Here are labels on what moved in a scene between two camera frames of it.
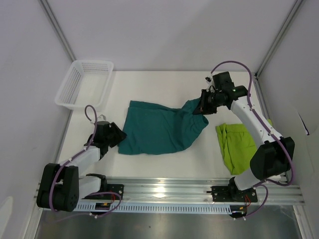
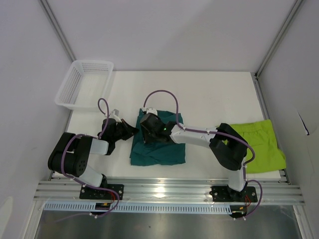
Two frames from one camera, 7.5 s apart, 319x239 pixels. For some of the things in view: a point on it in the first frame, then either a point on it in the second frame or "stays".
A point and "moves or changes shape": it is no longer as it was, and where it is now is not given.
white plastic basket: (86, 83) stays
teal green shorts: (152, 128) moves or changes shape
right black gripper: (202, 108) → (146, 139)
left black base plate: (112, 187) stays
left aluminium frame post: (46, 6) stays
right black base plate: (232, 193) stays
